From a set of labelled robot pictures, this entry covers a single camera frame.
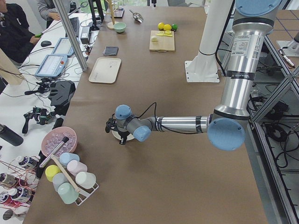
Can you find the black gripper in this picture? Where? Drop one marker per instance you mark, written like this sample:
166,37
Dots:
121,133

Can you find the white round plate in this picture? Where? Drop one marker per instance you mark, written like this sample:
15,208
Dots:
117,136

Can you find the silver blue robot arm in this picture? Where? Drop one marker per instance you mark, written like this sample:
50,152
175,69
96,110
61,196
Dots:
225,127

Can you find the beige rectangular tray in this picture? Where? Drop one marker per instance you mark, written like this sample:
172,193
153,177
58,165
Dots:
105,70

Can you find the white cup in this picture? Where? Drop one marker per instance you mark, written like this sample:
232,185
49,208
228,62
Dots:
85,179

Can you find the pink cup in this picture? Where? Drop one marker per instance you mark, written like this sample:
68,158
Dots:
75,167

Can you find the blue cup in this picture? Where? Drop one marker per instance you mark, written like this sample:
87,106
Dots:
65,158

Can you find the pink bowl with ice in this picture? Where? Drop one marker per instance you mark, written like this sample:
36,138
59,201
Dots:
55,136

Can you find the metal pestle black tip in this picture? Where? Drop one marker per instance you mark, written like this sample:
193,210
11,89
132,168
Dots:
56,149

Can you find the grey cup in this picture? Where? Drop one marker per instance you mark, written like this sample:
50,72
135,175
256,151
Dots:
58,180

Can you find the black plastic housing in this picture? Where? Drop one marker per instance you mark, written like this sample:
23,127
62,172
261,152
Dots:
60,96

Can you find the mint green cup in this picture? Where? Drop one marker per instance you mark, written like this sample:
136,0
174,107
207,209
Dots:
67,193

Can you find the yellow cup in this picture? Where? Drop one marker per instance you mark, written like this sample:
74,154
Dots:
51,171

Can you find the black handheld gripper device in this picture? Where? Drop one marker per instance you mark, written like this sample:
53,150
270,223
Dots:
40,115

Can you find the dark grey folded cloth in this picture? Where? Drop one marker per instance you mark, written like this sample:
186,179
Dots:
110,51

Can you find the blue teach pendant front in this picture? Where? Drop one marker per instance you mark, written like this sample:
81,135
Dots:
52,65

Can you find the blue teach pendant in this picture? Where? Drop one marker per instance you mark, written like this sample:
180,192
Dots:
52,65
63,46

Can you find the wooden cutting board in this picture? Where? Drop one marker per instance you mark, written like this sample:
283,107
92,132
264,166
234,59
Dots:
164,44

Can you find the blue teach pendant rear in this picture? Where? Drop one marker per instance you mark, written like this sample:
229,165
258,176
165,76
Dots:
63,46

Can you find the mint green bowl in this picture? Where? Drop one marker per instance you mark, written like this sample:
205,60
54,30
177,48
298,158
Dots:
120,27

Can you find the wooden mug tree stand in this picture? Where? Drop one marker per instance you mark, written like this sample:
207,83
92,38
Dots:
110,13

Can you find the lemon slice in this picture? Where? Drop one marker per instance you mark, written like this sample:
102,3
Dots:
164,33

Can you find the black water bottle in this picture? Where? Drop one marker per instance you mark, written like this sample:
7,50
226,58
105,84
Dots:
10,136

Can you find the yellow lemon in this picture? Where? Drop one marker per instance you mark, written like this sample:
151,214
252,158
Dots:
160,26
167,27

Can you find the green lime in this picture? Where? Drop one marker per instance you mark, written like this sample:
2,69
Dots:
174,27

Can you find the metal scoop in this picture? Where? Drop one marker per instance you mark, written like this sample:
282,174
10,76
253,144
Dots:
137,16

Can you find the black computer mouse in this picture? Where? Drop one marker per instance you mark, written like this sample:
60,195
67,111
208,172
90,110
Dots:
45,43

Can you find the black keyboard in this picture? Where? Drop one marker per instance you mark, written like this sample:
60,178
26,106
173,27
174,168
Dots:
75,25

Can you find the person in black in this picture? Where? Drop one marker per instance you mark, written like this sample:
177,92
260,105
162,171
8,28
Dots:
16,40

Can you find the wooden rack handle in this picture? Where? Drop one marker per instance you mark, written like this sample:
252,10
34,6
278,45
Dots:
55,159

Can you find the white wire cup rack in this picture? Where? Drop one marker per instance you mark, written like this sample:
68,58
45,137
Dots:
84,194

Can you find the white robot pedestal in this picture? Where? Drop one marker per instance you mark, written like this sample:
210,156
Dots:
203,68

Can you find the aluminium frame post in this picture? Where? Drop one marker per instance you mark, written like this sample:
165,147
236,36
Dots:
71,34

